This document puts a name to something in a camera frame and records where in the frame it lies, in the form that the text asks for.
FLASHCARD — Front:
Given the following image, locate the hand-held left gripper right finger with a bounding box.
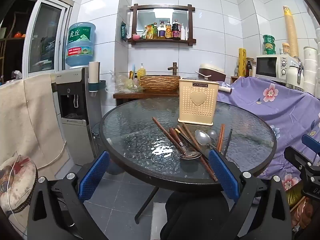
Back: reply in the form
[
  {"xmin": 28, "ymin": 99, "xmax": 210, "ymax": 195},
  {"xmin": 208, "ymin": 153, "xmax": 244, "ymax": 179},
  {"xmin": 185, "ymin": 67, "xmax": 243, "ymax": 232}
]
[{"xmin": 208, "ymin": 149, "xmax": 293, "ymax": 240}]

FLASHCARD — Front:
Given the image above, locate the woven pattern wash basin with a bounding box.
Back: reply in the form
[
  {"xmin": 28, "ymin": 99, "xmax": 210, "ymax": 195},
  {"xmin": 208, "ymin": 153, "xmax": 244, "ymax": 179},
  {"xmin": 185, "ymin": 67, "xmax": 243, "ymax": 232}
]
[{"xmin": 139, "ymin": 74, "xmax": 180, "ymax": 92}]

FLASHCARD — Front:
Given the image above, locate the white microwave oven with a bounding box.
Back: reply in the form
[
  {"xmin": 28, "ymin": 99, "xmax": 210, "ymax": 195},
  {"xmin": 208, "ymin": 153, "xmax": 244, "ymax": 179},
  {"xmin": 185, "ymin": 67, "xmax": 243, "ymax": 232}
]
[{"xmin": 255, "ymin": 54, "xmax": 300, "ymax": 82}]

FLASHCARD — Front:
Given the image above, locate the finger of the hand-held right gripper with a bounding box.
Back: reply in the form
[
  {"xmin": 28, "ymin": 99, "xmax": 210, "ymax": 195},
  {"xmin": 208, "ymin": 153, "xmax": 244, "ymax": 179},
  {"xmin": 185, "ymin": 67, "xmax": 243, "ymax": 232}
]
[
  {"xmin": 302, "ymin": 134, "xmax": 320, "ymax": 153},
  {"xmin": 284, "ymin": 146, "xmax": 313, "ymax": 178}
]

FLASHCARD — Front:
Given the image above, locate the reddish wooden chopstick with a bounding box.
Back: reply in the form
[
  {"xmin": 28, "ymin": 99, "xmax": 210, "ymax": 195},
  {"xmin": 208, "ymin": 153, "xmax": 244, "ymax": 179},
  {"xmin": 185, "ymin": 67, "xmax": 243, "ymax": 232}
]
[{"xmin": 217, "ymin": 124, "xmax": 225, "ymax": 152}]

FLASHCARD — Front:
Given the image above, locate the tall stack of paper cups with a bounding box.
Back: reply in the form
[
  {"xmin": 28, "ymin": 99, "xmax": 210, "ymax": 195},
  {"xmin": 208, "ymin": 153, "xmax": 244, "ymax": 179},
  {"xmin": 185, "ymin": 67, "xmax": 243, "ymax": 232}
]
[{"xmin": 283, "ymin": 6, "xmax": 299, "ymax": 58}]

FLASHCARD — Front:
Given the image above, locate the white thermos kettle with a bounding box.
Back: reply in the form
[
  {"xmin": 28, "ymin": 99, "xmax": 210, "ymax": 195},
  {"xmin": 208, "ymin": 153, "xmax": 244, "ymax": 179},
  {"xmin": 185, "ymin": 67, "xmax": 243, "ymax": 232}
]
[{"xmin": 286, "ymin": 60, "xmax": 305, "ymax": 91}]

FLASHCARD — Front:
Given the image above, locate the beige towel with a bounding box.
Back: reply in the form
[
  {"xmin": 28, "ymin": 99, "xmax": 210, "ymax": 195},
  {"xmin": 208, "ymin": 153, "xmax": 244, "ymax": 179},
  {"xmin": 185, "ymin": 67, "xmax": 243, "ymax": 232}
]
[{"xmin": 0, "ymin": 74, "xmax": 71, "ymax": 178}]

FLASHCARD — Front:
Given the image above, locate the yellow wrap roll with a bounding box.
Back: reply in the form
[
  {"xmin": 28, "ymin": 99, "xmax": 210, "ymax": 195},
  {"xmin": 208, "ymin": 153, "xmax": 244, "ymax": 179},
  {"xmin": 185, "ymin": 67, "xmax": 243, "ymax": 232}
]
[{"xmin": 238, "ymin": 48, "xmax": 248, "ymax": 78}]

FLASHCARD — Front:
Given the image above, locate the purple floral cloth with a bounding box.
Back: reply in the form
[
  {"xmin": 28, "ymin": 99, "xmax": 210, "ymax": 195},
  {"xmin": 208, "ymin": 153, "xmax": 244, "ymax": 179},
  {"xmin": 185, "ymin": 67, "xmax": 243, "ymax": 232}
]
[{"xmin": 216, "ymin": 76, "xmax": 320, "ymax": 191}]

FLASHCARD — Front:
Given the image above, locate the plain black chopstick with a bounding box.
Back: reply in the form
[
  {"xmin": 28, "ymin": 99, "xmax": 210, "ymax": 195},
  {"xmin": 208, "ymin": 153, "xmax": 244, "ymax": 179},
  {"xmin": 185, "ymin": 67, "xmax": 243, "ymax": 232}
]
[{"xmin": 223, "ymin": 129, "xmax": 233, "ymax": 156}]

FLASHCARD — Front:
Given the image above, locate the wooden counter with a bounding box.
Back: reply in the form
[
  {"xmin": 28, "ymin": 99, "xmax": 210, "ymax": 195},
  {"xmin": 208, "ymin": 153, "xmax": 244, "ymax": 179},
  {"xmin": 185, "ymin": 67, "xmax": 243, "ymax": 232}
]
[{"xmin": 113, "ymin": 90, "xmax": 180, "ymax": 107}]

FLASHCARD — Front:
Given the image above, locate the teal roll holder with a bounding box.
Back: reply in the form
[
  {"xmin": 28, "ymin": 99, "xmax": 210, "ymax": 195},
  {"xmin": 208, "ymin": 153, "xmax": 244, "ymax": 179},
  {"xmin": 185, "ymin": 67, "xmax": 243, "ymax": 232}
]
[{"xmin": 87, "ymin": 80, "xmax": 107, "ymax": 97}]

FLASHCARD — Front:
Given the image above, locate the person's dark trouser leg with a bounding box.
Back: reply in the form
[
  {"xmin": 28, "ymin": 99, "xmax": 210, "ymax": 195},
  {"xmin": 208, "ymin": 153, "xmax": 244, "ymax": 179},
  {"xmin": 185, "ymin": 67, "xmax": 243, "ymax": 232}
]
[{"xmin": 160, "ymin": 189, "xmax": 231, "ymax": 240}]

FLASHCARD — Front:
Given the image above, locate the blue water jug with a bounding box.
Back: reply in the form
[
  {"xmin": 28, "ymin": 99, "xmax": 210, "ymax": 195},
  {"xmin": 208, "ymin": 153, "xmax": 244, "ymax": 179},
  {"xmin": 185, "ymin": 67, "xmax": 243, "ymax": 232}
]
[{"xmin": 65, "ymin": 22, "xmax": 97, "ymax": 69}]

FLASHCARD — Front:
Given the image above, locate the dark soy sauce bottle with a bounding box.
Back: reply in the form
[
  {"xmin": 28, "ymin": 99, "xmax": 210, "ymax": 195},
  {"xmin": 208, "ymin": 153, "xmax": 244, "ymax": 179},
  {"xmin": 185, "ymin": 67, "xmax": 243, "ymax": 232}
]
[{"xmin": 172, "ymin": 19, "xmax": 181, "ymax": 40}]

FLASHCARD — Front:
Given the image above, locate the beige plastic utensil holder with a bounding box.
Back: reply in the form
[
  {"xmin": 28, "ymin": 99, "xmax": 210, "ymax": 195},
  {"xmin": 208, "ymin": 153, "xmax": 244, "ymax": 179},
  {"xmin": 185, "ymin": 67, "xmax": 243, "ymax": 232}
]
[{"xmin": 178, "ymin": 78, "xmax": 220, "ymax": 126}]

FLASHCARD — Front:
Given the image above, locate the large metal spoon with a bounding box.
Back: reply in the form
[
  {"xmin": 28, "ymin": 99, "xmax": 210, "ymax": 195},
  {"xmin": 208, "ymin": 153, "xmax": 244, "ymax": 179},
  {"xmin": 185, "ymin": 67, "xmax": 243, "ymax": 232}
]
[{"xmin": 194, "ymin": 129, "xmax": 218, "ymax": 153}]

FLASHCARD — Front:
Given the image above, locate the wooden framed mirror shelf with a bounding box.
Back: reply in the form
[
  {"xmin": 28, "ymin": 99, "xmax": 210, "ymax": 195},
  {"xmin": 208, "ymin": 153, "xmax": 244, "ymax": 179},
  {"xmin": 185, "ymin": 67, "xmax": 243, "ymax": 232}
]
[{"xmin": 127, "ymin": 4, "xmax": 197, "ymax": 46}]

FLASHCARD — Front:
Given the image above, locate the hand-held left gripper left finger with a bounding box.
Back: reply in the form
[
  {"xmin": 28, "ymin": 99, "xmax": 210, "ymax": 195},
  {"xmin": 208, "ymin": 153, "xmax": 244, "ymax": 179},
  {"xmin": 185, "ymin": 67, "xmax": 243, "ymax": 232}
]
[{"xmin": 27, "ymin": 151, "xmax": 110, "ymax": 240}]

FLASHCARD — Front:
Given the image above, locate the wooden-handled metal spoon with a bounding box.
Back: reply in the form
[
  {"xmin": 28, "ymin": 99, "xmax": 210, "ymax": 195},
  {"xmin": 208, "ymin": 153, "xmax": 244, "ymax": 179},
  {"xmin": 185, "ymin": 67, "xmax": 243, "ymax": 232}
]
[{"xmin": 169, "ymin": 127, "xmax": 202, "ymax": 160}]

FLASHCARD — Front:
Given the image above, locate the grey water dispenser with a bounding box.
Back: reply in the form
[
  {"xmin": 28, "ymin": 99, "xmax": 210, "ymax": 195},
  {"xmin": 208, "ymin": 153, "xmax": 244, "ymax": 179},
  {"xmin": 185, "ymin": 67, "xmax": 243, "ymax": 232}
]
[{"xmin": 51, "ymin": 67, "xmax": 98, "ymax": 166}]

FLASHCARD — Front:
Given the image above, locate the green hanging packet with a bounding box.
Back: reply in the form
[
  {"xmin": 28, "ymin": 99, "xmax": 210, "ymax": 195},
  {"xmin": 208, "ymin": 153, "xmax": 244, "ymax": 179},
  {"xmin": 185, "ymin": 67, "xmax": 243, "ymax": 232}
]
[{"xmin": 121, "ymin": 21, "xmax": 129, "ymax": 42}]

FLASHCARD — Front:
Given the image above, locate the white and brown rice cooker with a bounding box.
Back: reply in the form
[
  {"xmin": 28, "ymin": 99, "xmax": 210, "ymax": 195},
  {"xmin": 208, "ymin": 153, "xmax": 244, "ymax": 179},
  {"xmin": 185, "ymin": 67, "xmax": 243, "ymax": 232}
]
[{"xmin": 199, "ymin": 64, "xmax": 226, "ymax": 82}]

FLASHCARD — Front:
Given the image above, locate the white framed sliding window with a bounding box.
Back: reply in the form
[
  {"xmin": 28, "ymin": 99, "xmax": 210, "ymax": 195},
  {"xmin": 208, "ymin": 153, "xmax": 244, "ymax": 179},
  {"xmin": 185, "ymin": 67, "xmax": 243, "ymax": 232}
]
[{"xmin": 22, "ymin": 0, "xmax": 73, "ymax": 74}]

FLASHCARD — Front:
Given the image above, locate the black chopstick with gold band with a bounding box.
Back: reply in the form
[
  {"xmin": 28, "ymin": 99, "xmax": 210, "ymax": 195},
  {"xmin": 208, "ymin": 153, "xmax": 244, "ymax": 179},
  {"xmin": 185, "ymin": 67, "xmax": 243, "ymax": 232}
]
[{"xmin": 174, "ymin": 129, "xmax": 208, "ymax": 160}]

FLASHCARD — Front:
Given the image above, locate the stack of white bowls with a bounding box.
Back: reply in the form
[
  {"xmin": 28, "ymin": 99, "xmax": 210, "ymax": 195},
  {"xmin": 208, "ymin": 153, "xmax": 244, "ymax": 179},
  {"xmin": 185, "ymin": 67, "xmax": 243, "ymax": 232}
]
[{"xmin": 303, "ymin": 27, "xmax": 320, "ymax": 93}]

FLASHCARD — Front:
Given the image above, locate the bronze faucet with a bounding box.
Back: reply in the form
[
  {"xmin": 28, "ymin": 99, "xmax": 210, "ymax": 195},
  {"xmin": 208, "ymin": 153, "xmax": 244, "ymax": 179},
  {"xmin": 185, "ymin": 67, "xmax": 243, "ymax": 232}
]
[{"xmin": 167, "ymin": 62, "xmax": 180, "ymax": 76}]

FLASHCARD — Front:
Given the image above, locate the round patterned cushion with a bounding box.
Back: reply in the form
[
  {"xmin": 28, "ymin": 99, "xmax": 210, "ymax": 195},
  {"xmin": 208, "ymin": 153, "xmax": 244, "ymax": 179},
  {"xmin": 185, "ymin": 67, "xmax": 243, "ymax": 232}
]
[{"xmin": 0, "ymin": 155, "xmax": 39, "ymax": 214}]

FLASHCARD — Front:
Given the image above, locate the clear plastic bag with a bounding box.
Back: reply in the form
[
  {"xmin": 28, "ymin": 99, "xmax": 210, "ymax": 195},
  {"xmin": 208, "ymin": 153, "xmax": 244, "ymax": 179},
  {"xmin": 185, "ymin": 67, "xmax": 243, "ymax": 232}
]
[{"xmin": 110, "ymin": 71, "xmax": 144, "ymax": 94}]

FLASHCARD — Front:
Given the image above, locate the yellow dish soap bottle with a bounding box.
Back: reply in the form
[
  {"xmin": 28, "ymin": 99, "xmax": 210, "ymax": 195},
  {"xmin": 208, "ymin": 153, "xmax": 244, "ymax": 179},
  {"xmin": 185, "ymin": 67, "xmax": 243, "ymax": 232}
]
[{"xmin": 137, "ymin": 63, "xmax": 147, "ymax": 79}]

